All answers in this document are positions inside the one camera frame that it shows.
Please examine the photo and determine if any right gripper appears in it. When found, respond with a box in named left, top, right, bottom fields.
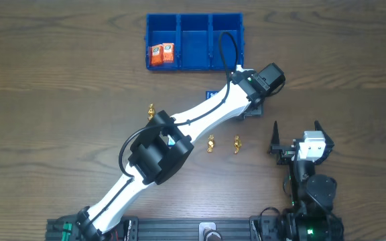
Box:
left=269, top=120, right=334, bottom=165

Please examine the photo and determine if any orange candy box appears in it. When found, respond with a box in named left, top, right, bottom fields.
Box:
left=162, top=42, right=176, bottom=64
left=149, top=44, right=165, bottom=67

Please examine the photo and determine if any blue tray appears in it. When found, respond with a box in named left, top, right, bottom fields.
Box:
left=145, top=12, right=246, bottom=72

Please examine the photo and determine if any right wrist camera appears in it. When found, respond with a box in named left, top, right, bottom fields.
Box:
left=294, top=130, right=327, bottom=162

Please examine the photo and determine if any mounting rail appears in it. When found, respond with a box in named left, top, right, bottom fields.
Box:
left=45, top=216, right=261, bottom=241

